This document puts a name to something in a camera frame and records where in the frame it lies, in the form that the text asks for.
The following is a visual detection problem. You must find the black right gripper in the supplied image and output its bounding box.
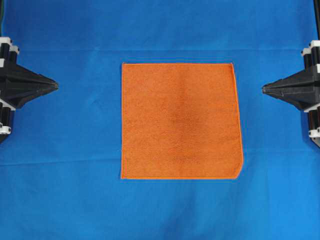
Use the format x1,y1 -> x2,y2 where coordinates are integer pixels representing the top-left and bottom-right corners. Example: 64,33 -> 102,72
262,40 -> 320,138

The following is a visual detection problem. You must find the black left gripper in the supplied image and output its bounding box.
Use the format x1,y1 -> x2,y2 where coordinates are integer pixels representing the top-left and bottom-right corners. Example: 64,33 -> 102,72
0,37 -> 59,135

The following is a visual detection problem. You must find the orange towel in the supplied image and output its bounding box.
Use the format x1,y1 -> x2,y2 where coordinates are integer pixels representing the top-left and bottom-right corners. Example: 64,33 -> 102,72
121,63 -> 244,180

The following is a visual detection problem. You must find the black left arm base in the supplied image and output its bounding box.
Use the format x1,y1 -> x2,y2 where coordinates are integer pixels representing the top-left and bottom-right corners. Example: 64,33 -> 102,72
0,134 -> 10,144

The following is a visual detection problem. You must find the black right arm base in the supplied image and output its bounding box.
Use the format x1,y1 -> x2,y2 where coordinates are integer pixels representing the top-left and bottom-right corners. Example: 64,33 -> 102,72
310,137 -> 320,148

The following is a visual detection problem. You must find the blue table cloth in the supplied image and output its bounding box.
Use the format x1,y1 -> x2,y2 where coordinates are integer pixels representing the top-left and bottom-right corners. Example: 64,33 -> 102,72
0,0 -> 320,240

